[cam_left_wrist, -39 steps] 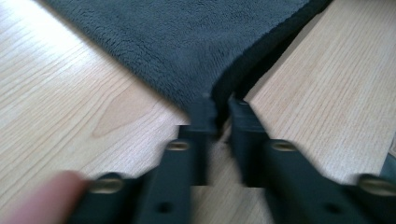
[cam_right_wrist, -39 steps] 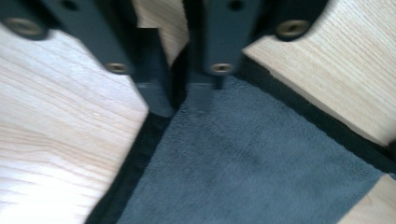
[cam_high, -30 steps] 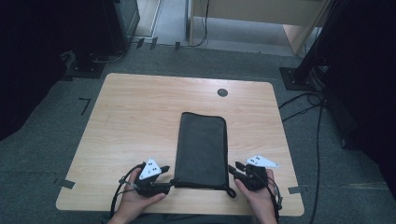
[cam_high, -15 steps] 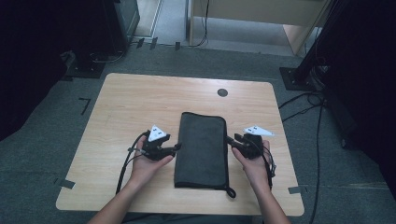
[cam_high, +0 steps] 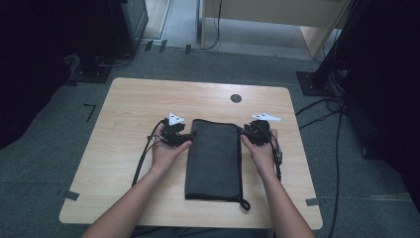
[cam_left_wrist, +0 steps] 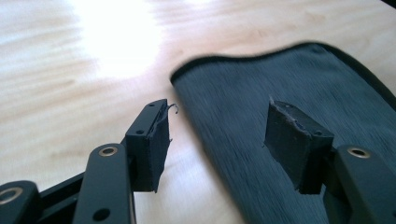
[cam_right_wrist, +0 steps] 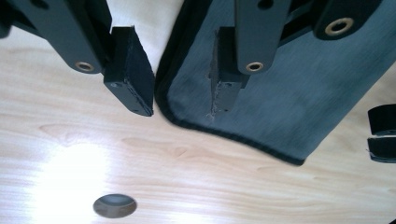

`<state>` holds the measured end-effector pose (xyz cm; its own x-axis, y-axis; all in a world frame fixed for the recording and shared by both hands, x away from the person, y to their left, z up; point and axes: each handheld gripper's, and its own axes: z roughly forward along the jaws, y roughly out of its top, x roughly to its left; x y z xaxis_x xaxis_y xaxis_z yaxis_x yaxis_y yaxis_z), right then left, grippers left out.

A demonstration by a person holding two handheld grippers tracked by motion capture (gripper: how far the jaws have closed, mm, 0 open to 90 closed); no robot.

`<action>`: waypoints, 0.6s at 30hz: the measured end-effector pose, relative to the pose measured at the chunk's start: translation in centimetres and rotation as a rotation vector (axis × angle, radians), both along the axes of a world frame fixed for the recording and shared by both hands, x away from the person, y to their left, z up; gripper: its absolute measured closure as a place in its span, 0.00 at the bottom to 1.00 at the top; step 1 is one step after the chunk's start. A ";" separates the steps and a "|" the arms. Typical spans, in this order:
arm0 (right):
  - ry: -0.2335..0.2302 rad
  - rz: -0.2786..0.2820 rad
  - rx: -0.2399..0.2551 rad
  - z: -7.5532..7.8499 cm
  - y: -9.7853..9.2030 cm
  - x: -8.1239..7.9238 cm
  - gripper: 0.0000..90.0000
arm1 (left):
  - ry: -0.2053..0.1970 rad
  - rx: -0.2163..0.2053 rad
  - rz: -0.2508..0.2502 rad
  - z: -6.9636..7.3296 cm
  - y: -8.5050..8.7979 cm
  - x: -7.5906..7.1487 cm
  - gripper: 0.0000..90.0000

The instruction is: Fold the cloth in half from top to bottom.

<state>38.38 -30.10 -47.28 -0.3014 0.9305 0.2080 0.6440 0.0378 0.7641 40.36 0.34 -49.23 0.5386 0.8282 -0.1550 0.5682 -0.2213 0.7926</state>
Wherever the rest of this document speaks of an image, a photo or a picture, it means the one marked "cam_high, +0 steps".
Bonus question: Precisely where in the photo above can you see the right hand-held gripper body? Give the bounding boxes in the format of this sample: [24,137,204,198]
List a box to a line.
[244,112,282,147]

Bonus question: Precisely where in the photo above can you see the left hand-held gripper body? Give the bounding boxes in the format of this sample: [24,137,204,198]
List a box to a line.
[159,112,190,149]

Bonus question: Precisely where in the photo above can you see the dark grey cloth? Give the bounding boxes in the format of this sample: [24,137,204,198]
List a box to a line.
[183,118,252,212]

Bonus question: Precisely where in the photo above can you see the person's left hand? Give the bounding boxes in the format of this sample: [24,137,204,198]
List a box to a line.
[150,123,193,176]

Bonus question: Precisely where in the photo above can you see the person's right hand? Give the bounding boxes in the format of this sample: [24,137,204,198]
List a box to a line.
[240,128,280,179]

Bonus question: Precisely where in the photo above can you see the black slanted metal stand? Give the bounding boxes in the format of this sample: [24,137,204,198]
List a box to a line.
[295,0,366,98]

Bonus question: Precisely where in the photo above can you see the black angled floor tape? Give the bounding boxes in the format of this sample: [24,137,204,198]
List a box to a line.
[82,103,98,124]

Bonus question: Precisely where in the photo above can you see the person's dark pants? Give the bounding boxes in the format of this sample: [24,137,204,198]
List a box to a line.
[130,225,275,238]

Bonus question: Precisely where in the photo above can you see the dark cabinet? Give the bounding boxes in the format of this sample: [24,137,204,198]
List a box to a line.
[119,0,150,46]

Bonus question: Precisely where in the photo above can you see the dark curtain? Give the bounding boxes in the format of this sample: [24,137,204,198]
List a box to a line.
[341,0,420,214]
[0,0,78,152]

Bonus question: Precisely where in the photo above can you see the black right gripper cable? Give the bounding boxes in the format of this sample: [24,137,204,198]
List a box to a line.
[262,125,285,182]

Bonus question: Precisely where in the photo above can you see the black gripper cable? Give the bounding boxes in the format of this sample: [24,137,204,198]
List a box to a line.
[131,119,166,188]
[262,125,285,182]

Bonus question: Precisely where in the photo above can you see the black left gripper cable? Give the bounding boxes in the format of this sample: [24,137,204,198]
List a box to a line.
[131,119,166,188]

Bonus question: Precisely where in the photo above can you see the black floor cable loop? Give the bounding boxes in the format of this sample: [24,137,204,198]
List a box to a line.
[294,96,346,131]

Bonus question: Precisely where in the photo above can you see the long black floor cable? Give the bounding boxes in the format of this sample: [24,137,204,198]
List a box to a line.
[326,110,345,238]

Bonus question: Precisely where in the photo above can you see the black stand with base plate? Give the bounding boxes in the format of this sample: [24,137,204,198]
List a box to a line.
[68,0,115,84]

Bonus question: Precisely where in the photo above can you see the black hanging cable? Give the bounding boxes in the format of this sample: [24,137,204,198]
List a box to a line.
[199,0,223,52]

